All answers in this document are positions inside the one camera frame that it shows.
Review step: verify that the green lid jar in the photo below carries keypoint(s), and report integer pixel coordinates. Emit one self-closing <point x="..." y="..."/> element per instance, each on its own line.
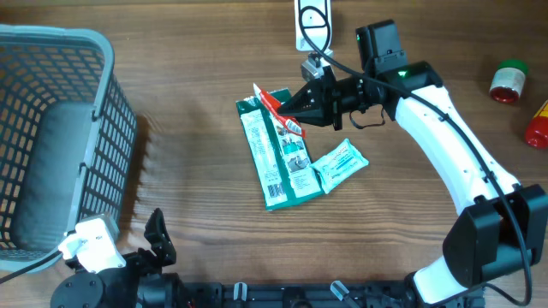
<point x="508" y="81"/>

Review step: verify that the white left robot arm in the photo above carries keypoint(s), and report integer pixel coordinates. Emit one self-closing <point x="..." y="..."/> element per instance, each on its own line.
<point x="103" y="277"/>

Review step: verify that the green sponge package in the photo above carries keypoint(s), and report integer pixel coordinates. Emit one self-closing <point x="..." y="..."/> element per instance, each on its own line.
<point x="281" y="158"/>

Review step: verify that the red sauce squeeze bottle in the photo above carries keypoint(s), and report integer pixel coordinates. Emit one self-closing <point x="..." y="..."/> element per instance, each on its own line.
<point x="536" y="132"/>

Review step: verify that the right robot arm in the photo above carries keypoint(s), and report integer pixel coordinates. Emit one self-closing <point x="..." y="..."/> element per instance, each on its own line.
<point x="500" y="225"/>

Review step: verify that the white barcode scanner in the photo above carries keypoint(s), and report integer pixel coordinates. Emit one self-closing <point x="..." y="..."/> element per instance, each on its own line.
<point x="312" y="17"/>

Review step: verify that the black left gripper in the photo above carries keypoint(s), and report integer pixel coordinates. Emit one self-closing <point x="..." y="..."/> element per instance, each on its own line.
<point x="157" y="237"/>

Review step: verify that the grey plastic shopping basket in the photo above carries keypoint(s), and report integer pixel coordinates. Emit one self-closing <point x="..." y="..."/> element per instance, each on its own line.
<point x="67" y="139"/>

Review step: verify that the red candy bar wrapper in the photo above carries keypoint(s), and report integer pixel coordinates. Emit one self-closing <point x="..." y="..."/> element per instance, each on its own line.
<point x="272" y="105"/>

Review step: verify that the teal wet wipes pack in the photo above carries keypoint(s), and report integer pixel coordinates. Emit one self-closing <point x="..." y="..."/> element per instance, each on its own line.
<point x="338" y="165"/>

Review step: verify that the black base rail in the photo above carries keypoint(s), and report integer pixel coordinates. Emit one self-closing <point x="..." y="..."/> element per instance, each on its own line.
<point x="373" y="294"/>

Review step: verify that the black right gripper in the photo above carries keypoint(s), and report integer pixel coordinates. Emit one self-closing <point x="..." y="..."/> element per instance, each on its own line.
<point x="320" y="97"/>

